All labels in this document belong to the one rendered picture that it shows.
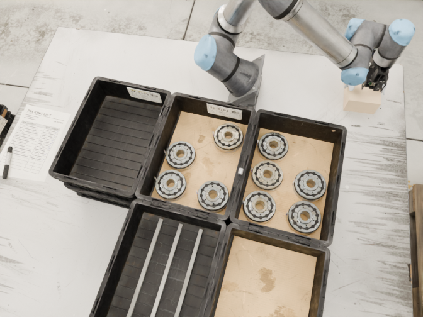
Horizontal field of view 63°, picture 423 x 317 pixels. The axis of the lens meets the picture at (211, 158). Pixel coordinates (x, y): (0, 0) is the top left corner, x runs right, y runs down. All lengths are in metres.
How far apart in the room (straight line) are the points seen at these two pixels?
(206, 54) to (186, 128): 0.27
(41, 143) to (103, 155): 0.36
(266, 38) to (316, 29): 1.60
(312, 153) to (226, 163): 0.30
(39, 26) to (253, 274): 2.54
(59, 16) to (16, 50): 0.42
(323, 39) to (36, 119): 1.18
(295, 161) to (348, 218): 0.29
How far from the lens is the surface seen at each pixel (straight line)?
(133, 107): 1.35
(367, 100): 1.47
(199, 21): 2.76
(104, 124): 1.35
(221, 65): 1.30
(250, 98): 1.37
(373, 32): 1.25
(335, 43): 1.09
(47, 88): 1.71
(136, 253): 1.15
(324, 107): 1.50
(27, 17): 3.22
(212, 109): 1.22
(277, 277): 1.11
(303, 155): 1.23
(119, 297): 1.15
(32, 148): 1.58
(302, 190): 1.15
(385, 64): 1.33
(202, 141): 1.23
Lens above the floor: 1.93
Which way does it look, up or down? 66 degrees down
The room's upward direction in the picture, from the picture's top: 7 degrees counter-clockwise
